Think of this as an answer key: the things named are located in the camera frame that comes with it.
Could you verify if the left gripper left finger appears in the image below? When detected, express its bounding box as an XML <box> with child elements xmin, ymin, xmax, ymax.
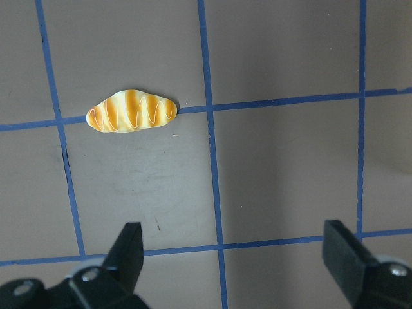
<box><xmin>1</xmin><ymin>222</ymin><xmax>149</xmax><ymax>308</ymax></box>

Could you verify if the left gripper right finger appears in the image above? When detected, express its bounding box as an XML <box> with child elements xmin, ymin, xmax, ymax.
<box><xmin>323</xmin><ymin>220</ymin><xmax>411</xmax><ymax>308</ymax></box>

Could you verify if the toy bread roll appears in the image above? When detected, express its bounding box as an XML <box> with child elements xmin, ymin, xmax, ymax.
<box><xmin>86</xmin><ymin>89</ymin><xmax>178</xmax><ymax>133</ymax></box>

